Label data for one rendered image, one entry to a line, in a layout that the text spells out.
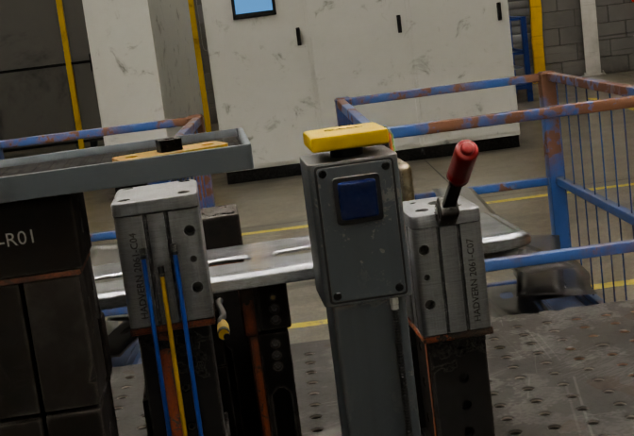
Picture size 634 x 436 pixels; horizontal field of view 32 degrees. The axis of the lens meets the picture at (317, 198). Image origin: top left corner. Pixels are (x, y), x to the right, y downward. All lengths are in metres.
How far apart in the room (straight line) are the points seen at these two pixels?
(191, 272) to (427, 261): 0.22
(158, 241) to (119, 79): 8.00
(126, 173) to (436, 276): 0.35
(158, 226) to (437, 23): 8.08
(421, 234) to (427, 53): 8.01
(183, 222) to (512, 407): 0.69
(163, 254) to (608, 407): 0.74
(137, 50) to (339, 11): 1.61
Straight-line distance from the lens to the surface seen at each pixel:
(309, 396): 1.68
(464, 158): 0.91
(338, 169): 0.85
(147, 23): 8.94
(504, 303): 3.64
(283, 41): 8.92
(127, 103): 8.99
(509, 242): 1.17
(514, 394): 1.61
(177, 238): 1.01
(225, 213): 1.36
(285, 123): 8.96
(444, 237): 1.04
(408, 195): 1.37
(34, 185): 0.81
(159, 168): 0.80
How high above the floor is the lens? 1.25
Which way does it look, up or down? 9 degrees down
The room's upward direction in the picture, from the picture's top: 7 degrees counter-clockwise
